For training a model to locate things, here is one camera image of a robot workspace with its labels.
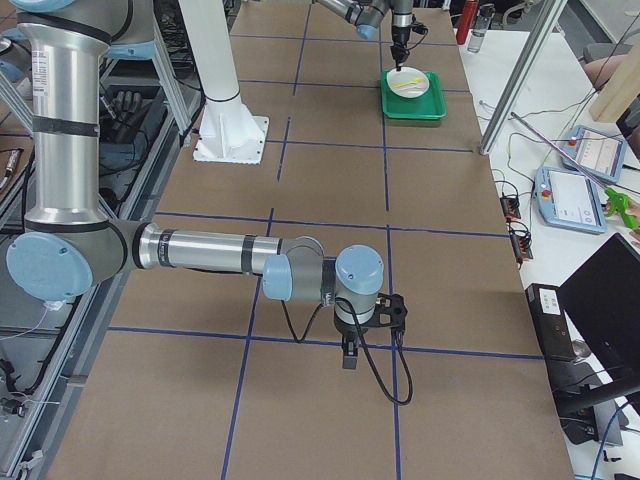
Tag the white round plate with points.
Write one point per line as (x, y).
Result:
(405, 74)

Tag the yellow plastic utensil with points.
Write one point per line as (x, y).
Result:
(408, 84)

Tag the white plastic utensil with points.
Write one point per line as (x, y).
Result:
(413, 90)

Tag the green plastic tray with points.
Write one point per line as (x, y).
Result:
(429, 106)

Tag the red bottle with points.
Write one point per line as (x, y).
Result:
(466, 18)

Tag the clear water bottle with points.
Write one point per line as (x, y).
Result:
(481, 25)

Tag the metal rod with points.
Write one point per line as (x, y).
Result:
(553, 143)

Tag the upper orange black connector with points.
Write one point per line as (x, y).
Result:
(510, 205)

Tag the orange black connector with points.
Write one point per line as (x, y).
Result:
(521, 239)
(510, 205)

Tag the lower orange black connector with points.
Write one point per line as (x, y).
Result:
(521, 239)

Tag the black computer box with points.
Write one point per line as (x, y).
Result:
(551, 326)

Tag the far teach pendant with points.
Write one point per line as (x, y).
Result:
(601, 153)

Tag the teach pendant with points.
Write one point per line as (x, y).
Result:
(601, 153)
(569, 200)

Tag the near teach pendant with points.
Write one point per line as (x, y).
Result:
(569, 200)

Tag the wooden block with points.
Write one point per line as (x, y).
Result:
(616, 95)

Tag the black monitor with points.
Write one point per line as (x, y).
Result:
(601, 299)

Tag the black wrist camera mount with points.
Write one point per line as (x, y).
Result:
(390, 312)

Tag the aluminium frame post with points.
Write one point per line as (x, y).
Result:
(536, 40)

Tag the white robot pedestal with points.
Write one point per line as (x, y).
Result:
(228, 132)

